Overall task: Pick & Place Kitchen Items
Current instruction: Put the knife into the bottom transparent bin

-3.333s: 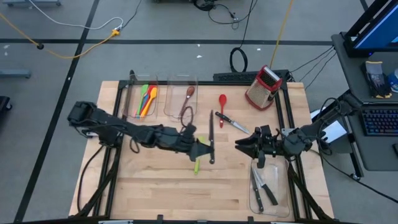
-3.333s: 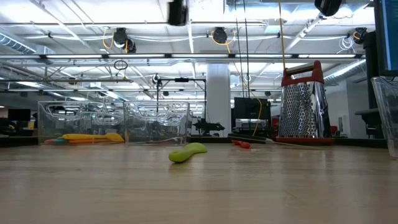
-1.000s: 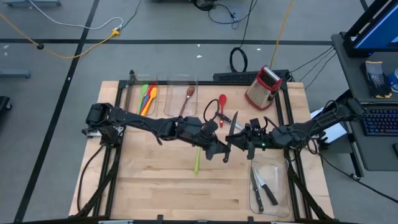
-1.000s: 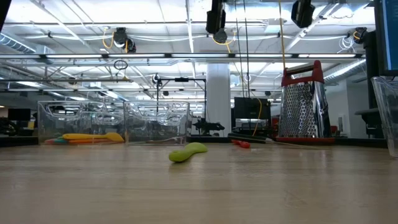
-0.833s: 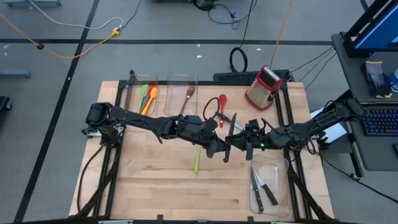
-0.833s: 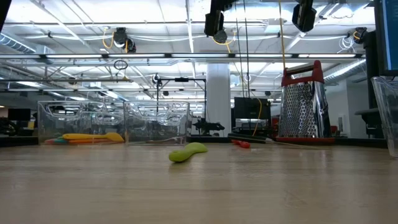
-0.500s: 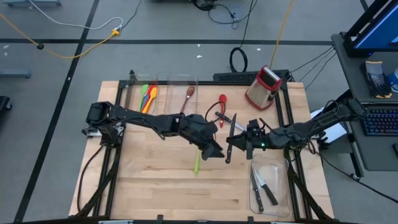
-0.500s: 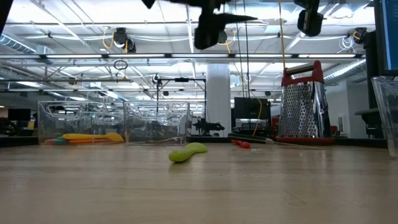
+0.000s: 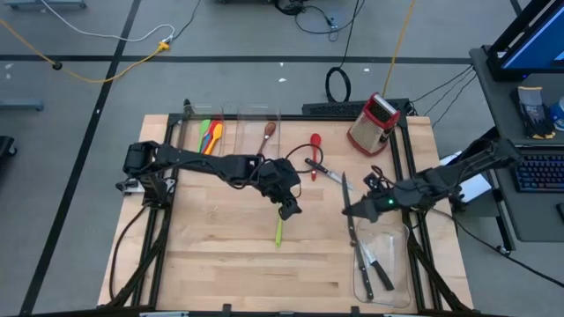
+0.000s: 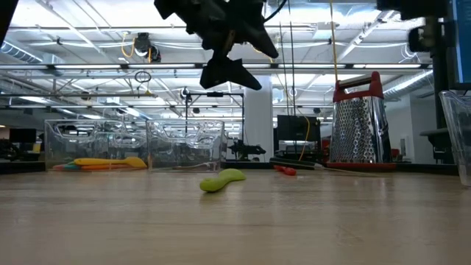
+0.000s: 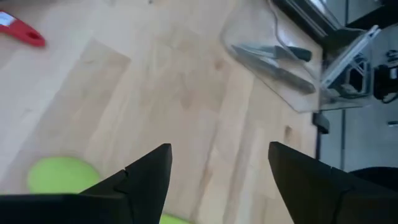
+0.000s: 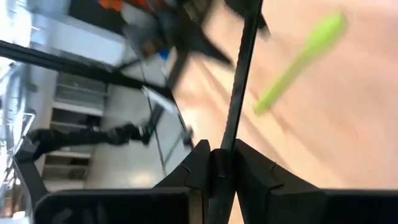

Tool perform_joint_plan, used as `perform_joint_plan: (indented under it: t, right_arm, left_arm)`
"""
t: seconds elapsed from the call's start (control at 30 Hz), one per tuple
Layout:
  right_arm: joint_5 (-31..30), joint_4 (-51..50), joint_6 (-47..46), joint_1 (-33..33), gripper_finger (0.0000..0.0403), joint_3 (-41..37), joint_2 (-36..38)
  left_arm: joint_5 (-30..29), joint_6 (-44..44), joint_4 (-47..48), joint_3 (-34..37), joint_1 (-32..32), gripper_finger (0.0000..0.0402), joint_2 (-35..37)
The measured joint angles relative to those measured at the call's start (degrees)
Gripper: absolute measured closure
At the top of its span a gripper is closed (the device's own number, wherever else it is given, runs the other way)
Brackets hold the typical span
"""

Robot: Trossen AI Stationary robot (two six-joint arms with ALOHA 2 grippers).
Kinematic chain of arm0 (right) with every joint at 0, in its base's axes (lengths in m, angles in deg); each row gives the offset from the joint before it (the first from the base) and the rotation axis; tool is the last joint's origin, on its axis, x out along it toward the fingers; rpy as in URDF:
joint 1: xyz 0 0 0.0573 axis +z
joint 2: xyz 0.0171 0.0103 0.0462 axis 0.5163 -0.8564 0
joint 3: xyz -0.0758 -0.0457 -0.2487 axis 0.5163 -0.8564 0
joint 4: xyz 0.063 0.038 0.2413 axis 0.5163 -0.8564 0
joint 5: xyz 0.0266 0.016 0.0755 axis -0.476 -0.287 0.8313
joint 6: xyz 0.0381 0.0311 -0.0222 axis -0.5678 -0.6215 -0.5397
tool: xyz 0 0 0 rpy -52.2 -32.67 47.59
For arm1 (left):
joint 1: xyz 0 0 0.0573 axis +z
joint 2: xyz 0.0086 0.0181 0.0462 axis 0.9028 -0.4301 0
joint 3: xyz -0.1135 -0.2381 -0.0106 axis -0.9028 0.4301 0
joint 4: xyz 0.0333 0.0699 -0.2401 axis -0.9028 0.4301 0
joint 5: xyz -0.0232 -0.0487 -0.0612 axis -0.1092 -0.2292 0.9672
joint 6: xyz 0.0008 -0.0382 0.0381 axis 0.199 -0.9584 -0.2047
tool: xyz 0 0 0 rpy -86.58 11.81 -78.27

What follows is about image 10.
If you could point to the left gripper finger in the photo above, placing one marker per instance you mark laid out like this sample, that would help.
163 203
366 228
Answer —
259 38
224 71

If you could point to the light green silicone spoon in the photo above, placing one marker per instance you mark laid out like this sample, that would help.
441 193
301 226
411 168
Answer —
215 184

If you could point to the red silicone spoon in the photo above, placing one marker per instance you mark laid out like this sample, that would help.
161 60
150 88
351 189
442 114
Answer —
289 171

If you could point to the yellow silicone spatula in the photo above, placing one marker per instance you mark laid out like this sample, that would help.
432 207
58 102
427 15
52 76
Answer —
110 161

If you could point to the pink silicone spatula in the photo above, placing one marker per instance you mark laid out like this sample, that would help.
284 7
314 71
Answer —
60 168

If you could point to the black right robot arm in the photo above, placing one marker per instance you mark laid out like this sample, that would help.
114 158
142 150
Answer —
412 7

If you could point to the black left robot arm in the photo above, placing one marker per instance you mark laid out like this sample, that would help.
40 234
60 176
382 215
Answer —
5 14

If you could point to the black computer monitor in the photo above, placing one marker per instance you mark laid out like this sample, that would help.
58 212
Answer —
463 44

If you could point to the white building column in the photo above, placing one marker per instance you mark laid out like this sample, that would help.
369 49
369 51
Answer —
258 117

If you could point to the black cabinet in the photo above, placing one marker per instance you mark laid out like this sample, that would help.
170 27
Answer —
294 129

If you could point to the large clear plastic bin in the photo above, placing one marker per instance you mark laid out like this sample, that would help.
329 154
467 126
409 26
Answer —
460 129

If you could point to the red box device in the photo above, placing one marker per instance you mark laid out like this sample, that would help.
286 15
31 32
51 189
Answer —
353 129

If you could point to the black metal stand frame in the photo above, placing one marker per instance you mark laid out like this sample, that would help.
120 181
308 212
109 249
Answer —
215 94

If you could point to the black monitor stand post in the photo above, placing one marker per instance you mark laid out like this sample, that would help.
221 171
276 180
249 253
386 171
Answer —
441 110

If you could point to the black aluminium table frame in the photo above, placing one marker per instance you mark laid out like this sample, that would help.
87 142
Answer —
22 167

